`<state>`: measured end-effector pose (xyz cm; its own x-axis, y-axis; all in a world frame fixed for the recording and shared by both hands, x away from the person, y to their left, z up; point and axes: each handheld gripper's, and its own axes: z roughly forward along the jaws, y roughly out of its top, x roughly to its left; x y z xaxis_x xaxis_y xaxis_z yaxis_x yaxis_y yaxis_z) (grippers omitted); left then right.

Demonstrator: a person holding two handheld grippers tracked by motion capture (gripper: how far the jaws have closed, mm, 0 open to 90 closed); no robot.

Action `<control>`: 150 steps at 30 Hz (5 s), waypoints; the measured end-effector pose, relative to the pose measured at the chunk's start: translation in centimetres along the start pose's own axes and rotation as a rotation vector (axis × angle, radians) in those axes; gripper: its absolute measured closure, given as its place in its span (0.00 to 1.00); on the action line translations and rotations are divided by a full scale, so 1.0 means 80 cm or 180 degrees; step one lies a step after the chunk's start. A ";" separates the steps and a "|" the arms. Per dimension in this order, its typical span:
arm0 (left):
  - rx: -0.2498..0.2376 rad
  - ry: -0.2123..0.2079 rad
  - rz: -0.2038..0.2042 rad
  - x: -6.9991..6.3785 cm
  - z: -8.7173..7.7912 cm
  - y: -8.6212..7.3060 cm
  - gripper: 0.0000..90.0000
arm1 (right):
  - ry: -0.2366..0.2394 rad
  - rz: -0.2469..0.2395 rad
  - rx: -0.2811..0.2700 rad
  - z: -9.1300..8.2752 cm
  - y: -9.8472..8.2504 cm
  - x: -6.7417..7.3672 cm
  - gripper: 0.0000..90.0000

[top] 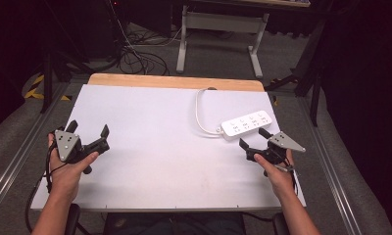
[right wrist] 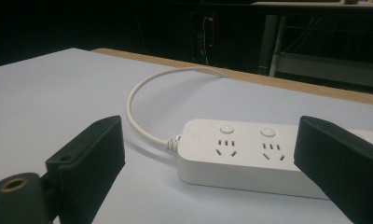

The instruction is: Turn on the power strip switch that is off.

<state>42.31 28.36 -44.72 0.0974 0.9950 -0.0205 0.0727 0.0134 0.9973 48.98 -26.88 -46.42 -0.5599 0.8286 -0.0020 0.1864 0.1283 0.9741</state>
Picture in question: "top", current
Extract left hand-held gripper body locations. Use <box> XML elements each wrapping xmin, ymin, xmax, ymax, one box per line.
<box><xmin>53</xmin><ymin>128</ymin><xmax>111</xmax><ymax>175</ymax></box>

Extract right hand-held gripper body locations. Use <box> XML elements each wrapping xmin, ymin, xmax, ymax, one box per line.
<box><xmin>245</xmin><ymin>131</ymin><xmax>307</xmax><ymax>172</ymax></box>

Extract person's left hand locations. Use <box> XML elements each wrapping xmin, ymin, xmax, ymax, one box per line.
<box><xmin>47</xmin><ymin>132</ymin><xmax>100</xmax><ymax>201</ymax></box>

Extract person's right hand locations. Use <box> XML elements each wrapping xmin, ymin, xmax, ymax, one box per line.
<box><xmin>253</xmin><ymin>148</ymin><xmax>297</xmax><ymax>201</ymax></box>

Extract white power strip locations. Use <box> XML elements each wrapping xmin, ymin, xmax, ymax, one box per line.
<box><xmin>220</xmin><ymin>110</ymin><xmax>273</xmax><ymax>142</ymax></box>

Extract yellow black floor tape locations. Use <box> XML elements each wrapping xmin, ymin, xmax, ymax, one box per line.
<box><xmin>24</xmin><ymin>73</ymin><xmax>72</xmax><ymax>102</ymax></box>

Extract black metal stand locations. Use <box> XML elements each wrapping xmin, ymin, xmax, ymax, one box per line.
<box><xmin>39</xmin><ymin>48</ymin><xmax>94</xmax><ymax>115</ymax></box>
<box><xmin>265</xmin><ymin>18</ymin><xmax>328</xmax><ymax>127</ymax></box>

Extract white table cover sheet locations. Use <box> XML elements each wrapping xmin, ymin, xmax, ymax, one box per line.
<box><xmin>30</xmin><ymin>83</ymin><xmax>307</xmax><ymax>211</ymax></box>

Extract black chair armrest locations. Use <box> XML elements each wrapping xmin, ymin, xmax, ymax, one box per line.
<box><xmin>271</xmin><ymin>211</ymin><xmax>290</xmax><ymax>235</ymax></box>
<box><xmin>64</xmin><ymin>203</ymin><xmax>82</xmax><ymax>235</ymax></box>

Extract black equipment case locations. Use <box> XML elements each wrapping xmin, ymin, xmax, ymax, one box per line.
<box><xmin>80</xmin><ymin>0</ymin><xmax>130</xmax><ymax>61</ymax></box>

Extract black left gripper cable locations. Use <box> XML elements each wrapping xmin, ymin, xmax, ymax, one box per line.
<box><xmin>24</xmin><ymin>131</ymin><xmax>70</xmax><ymax>235</ymax></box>

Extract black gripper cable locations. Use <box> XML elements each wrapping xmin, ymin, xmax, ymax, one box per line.
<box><xmin>24</xmin><ymin>131</ymin><xmax>70</xmax><ymax>235</ymax></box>
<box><xmin>283</xmin><ymin>156</ymin><xmax>300</xmax><ymax>198</ymax></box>

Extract aluminium floor rail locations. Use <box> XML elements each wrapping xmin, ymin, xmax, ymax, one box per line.
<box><xmin>0</xmin><ymin>81</ymin><xmax>72</xmax><ymax>213</ymax></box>
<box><xmin>296</xmin><ymin>97</ymin><xmax>365</xmax><ymax>235</ymax></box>

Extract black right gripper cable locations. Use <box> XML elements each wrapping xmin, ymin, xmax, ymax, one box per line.
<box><xmin>283</xmin><ymin>156</ymin><xmax>300</xmax><ymax>198</ymax></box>

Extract white power strip cable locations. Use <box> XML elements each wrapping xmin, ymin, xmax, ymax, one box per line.
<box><xmin>194</xmin><ymin>87</ymin><xmax>224</xmax><ymax>137</ymax></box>

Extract black floor cables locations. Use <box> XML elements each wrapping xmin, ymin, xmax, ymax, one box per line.
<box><xmin>117</xmin><ymin>27</ymin><xmax>171</xmax><ymax>77</ymax></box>

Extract white floor cable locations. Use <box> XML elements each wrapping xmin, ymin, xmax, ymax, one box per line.
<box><xmin>107</xmin><ymin>0</ymin><xmax>183</xmax><ymax>48</ymax></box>

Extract white metal desk frame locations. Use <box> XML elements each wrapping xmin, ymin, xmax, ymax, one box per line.
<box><xmin>175</xmin><ymin>4</ymin><xmax>270</xmax><ymax>79</ymax></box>

